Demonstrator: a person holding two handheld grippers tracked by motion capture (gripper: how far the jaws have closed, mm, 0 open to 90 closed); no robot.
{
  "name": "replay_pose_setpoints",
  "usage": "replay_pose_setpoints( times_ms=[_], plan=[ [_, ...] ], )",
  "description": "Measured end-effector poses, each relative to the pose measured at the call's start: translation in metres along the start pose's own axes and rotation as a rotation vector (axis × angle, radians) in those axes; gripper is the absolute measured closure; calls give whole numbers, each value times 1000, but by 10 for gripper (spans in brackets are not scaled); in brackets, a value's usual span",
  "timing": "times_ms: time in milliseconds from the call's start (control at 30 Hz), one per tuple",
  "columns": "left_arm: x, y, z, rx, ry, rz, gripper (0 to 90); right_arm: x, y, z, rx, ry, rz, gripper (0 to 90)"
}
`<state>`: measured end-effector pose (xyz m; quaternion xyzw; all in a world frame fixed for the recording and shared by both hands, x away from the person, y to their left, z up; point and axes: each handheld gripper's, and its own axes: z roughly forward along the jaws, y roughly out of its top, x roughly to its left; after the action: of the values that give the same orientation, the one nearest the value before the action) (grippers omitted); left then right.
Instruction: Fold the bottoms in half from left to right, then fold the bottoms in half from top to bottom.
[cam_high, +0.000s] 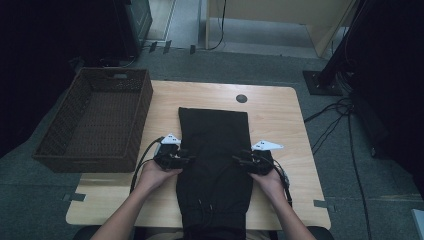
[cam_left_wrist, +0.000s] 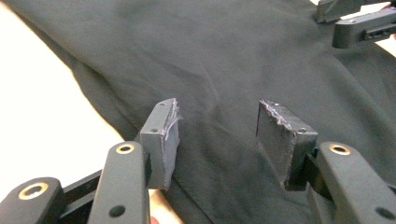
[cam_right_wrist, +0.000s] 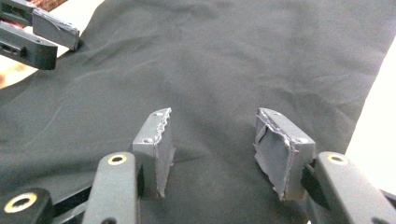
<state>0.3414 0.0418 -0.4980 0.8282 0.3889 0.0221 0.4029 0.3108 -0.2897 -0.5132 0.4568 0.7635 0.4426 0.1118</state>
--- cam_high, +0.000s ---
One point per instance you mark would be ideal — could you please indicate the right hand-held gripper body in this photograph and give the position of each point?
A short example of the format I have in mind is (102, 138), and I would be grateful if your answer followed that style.
(263, 161)

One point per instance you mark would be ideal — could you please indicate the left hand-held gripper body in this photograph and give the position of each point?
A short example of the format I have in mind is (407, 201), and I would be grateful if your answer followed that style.
(166, 156)

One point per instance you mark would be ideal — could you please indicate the black pants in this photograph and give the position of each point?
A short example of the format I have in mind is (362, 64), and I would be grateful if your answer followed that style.
(215, 140)

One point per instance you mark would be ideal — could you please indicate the brown wicker basket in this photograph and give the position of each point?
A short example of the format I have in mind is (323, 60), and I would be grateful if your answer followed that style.
(100, 120)

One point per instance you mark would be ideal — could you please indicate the person's left hand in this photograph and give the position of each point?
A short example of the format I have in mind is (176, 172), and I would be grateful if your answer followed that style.
(155, 178)

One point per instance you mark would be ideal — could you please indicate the person's right hand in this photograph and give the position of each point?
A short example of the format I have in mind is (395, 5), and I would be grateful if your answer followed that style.
(273, 185)

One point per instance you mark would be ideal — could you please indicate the black round table grommet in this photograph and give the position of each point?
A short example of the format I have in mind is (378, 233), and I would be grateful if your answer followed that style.
(241, 98)

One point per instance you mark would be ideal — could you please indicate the grey floor tape strip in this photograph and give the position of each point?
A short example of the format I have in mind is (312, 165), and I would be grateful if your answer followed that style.
(323, 204)
(75, 197)

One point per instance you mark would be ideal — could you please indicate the dark floor tape piece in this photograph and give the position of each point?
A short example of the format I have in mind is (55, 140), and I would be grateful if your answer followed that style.
(192, 49)
(152, 47)
(167, 46)

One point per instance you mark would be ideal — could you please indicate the black cabinet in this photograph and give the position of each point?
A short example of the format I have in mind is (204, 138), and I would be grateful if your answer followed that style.
(133, 26)

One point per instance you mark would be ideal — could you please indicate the black curtain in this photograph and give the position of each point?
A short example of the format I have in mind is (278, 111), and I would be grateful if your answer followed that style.
(393, 83)
(40, 50)

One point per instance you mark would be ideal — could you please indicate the white flat object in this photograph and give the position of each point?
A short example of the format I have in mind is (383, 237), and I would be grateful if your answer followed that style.
(419, 225)

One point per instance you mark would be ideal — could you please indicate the black stand base plate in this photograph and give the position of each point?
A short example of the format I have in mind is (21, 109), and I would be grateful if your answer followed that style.
(313, 85)

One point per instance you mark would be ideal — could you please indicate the black stand post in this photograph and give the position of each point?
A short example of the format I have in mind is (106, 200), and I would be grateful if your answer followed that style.
(333, 66)

